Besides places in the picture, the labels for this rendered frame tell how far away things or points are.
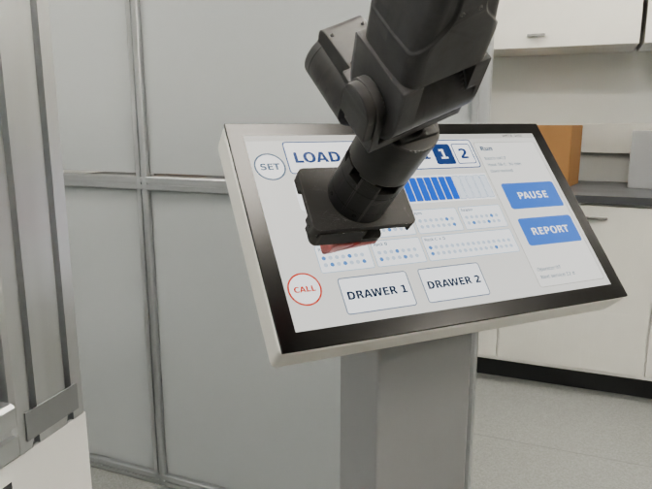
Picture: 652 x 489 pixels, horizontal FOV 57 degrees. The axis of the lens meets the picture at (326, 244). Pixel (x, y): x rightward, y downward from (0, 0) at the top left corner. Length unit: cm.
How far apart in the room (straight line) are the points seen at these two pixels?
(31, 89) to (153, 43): 140
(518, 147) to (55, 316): 71
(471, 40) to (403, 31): 4
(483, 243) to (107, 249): 147
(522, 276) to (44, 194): 59
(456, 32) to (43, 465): 45
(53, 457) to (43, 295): 14
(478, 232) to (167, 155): 123
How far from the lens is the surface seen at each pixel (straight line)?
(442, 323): 73
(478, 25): 37
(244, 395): 192
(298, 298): 67
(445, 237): 80
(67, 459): 59
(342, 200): 52
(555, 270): 88
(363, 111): 40
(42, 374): 55
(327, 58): 50
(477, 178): 89
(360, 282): 71
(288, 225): 72
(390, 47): 37
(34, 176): 52
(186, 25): 184
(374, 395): 86
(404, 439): 91
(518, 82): 350
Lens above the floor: 120
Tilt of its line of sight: 11 degrees down
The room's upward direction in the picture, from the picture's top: straight up
